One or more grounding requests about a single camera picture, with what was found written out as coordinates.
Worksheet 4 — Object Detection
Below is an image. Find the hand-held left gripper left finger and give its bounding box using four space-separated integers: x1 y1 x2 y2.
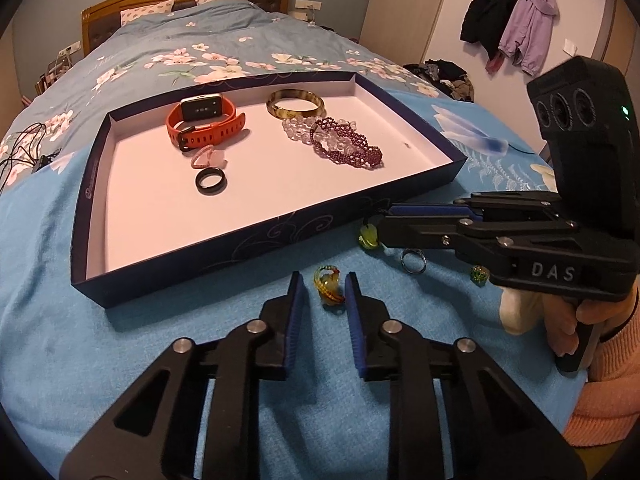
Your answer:
59 271 306 480

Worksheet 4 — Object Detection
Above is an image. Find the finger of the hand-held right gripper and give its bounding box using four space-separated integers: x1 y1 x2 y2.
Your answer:
390 191 563 222
377 211 581 267

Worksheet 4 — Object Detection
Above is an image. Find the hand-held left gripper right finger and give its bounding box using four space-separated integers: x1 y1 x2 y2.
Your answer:
344 271 587 480

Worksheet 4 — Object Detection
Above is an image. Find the green jade pendant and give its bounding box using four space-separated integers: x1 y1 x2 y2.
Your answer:
357 217 383 251

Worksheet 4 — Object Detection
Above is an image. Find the purple bead bracelet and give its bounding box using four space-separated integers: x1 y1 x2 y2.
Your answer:
309 116 385 170

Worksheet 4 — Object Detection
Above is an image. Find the dark blue cardboard box tray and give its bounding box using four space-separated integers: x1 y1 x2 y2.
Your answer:
70 71 468 308

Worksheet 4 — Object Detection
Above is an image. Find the clear bead bracelet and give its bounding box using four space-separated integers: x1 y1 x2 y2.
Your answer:
281 115 358 153

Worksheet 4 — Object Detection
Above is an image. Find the black ring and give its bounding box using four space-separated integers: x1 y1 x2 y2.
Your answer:
195 166 228 195

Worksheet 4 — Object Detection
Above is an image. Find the amber bangle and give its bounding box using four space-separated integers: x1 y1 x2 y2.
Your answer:
266 88 326 121

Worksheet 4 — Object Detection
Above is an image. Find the small pink beaded ring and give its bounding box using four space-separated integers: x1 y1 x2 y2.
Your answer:
191 145 227 170

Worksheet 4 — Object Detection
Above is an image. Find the orange strap smartwatch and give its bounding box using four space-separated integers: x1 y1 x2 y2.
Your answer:
166 95 248 152

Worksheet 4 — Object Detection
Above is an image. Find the person's right forearm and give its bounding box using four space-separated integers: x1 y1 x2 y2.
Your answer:
562 305 640 448

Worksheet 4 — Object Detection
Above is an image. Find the person's right hand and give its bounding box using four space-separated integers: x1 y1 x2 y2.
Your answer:
500 285 640 361

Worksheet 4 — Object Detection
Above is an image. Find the pile of dark clothes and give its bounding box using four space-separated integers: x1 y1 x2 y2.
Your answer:
402 59 475 102

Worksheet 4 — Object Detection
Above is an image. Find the wooden door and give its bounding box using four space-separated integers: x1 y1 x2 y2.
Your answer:
600 0 640 67

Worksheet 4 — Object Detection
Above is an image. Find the purple jacket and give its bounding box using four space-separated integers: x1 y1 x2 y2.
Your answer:
485 0 559 77

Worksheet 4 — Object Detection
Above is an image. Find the black jacket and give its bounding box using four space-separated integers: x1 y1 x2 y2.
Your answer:
460 0 519 58

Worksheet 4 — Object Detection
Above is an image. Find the beige wardrobe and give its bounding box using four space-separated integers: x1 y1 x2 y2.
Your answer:
360 0 457 63

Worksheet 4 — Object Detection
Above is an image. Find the blue floral duvet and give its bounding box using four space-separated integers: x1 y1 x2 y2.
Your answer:
0 0 441 196

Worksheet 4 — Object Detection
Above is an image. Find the group of cosmetic bottles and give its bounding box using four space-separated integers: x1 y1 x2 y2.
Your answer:
35 55 76 96

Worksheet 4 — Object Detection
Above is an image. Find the silver ring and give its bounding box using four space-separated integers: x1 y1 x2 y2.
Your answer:
401 248 427 276

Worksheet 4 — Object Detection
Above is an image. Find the black cable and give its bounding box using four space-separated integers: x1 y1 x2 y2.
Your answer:
0 122 62 193

